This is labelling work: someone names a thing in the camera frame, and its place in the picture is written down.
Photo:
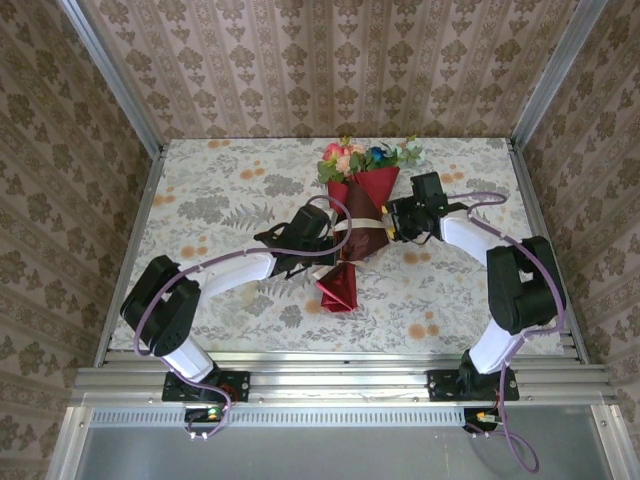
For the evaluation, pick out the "dark red wrapping paper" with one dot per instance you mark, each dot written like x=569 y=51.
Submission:
x=375 y=192

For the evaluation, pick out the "beige ribbon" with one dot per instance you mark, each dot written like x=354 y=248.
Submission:
x=367 y=222

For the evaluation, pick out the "pale white artificial flower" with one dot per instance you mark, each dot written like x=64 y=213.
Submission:
x=414 y=149

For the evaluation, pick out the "blue artificial rose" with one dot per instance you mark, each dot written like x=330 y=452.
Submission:
x=381 y=156

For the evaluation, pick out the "peach artificial rose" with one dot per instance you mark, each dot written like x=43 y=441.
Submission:
x=345 y=164

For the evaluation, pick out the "artificial flower bunch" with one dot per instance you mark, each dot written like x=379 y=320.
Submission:
x=332 y=151

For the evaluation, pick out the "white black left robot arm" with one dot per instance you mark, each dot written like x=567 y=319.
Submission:
x=160 y=305

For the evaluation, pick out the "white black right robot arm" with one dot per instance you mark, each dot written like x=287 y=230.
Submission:
x=520 y=290

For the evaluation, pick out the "floral print tablecloth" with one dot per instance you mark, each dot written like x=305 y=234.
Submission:
x=240 y=165

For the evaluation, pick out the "small black controller board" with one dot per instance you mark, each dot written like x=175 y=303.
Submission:
x=482 y=417
x=200 y=416

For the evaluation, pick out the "grey metal panel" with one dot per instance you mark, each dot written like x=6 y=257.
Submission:
x=325 y=455

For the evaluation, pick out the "aluminium table side rail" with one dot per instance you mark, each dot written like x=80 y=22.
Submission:
x=532 y=200
x=149 y=187

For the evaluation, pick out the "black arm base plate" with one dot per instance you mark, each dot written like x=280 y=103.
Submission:
x=240 y=385
x=442 y=385

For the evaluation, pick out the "aluminium extrusion rail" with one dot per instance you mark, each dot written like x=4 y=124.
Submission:
x=340 y=385

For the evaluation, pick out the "aluminium frame post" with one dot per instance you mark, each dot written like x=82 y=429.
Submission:
x=560 y=70
x=112 y=75

